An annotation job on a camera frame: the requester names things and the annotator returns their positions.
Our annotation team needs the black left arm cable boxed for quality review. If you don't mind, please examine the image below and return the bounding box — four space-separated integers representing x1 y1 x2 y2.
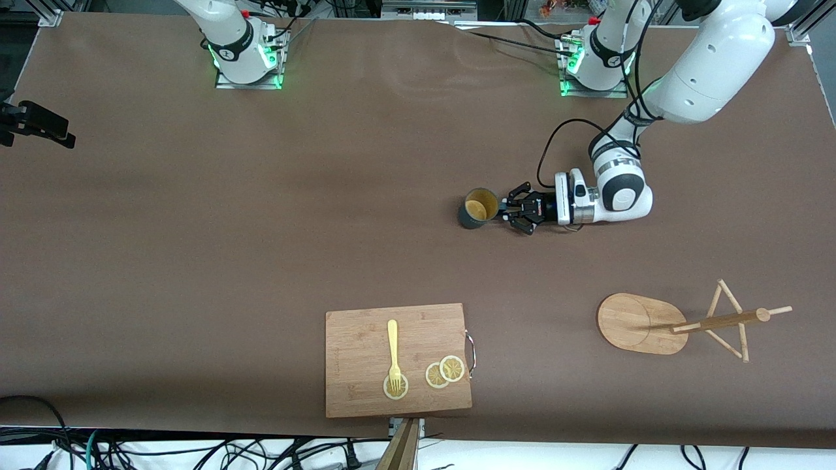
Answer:
537 0 664 190

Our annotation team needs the grey electronics box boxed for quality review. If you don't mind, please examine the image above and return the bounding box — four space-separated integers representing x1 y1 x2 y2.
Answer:
381 0 479 22

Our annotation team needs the teal cup with yellow inside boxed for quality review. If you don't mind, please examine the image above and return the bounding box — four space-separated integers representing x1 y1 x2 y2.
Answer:
457 188 515 230

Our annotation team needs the grey cable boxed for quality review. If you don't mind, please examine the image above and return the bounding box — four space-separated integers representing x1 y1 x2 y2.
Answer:
282 18 319 52

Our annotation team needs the wooden bar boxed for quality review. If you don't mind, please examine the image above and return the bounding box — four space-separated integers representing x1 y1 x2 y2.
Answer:
374 418 420 470

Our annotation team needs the thick black cable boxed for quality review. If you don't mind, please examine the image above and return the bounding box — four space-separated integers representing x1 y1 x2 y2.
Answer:
0 394 74 470

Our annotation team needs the brown table cover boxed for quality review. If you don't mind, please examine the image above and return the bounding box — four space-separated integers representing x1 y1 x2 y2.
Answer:
0 12 836 451

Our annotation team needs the aluminium frame profile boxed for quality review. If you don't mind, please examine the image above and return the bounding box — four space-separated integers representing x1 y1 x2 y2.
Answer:
25 0 64 28

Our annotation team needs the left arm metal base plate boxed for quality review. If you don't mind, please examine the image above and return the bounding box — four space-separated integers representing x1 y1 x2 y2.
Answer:
558 36 629 99

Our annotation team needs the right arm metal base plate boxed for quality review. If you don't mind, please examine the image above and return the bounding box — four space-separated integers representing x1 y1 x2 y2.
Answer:
214 29 285 91

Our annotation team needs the yellow plastic fork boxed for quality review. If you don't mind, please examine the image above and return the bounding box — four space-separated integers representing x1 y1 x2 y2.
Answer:
387 319 403 394

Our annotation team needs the wooden cutting board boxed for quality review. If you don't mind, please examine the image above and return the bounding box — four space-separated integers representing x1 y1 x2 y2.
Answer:
325 302 476 419

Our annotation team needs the wooden cup rack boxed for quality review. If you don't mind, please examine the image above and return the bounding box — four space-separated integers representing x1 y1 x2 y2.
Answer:
597 279 794 364

